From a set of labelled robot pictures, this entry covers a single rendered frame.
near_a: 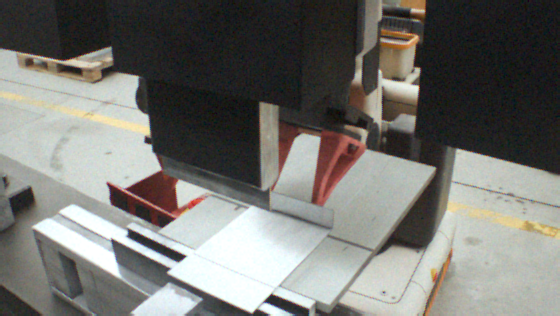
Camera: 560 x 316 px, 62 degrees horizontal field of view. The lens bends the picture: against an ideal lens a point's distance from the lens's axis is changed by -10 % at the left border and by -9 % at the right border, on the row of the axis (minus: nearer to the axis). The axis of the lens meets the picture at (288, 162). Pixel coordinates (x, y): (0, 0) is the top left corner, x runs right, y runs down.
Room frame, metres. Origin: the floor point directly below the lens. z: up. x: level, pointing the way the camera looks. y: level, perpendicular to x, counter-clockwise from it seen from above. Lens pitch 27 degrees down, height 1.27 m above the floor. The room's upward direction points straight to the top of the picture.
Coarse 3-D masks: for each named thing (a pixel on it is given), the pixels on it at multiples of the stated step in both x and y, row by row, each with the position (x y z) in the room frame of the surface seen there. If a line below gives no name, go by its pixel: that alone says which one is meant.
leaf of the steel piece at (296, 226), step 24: (240, 216) 0.41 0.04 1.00; (264, 216) 0.41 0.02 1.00; (288, 216) 0.41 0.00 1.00; (312, 216) 0.40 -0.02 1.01; (216, 240) 0.37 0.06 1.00; (240, 240) 0.37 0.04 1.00; (264, 240) 0.37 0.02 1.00; (288, 240) 0.37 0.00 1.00; (312, 240) 0.37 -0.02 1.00; (240, 264) 0.33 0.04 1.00; (264, 264) 0.33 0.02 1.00; (288, 264) 0.33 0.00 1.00
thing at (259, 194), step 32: (160, 96) 0.33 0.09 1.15; (192, 96) 0.31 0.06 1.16; (224, 96) 0.30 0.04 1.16; (160, 128) 0.33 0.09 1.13; (192, 128) 0.31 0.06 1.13; (224, 128) 0.30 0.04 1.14; (256, 128) 0.29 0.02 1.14; (192, 160) 0.32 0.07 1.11; (224, 160) 0.30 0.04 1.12; (256, 160) 0.29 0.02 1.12; (224, 192) 0.31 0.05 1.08; (256, 192) 0.30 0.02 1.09
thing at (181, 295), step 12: (168, 288) 0.30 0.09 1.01; (180, 288) 0.30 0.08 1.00; (156, 300) 0.28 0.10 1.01; (168, 300) 0.28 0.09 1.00; (180, 300) 0.28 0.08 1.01; (192, 300) 0.29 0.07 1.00; (132, 312) 0.27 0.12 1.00; (144, 312) 0.27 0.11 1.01; (156, 312) 0.27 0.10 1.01; (168, 312) 0.27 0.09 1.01; (180, 312) 0.27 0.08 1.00; (192, 312) 0.28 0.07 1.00
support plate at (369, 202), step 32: (288, 160) 0.53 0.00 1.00; (384, 160) 0.53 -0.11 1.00; (288, 192) 0.46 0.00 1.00; (352, 192) 0.46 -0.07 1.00; (384, 192) 0.45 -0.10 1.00; (416, 192) 0.45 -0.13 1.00; (192, 224) 0.40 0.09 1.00; (224, 224) 0.40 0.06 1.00; (352, 224) 0.40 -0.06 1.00; (384, 224) 0.40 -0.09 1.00; (320, 256) 0.35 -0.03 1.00; (352, 256) 0.35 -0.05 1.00; (288, 288) 0.31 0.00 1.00; (320, 288) 0.31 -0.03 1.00
